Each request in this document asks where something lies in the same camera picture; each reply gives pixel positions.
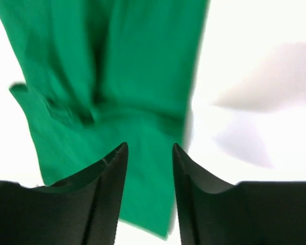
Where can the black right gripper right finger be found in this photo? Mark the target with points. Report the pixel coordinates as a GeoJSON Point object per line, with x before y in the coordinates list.
{"type": "Point", "coordinates": [213, 211]}

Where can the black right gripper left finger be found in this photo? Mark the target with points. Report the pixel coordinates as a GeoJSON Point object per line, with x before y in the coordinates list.
{"type": "Point", "coordinates": [80, 209]}

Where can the green t shirt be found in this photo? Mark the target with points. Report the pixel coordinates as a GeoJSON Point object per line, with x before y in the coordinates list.
{"type": "Point", "coordinates": [99, 73]}

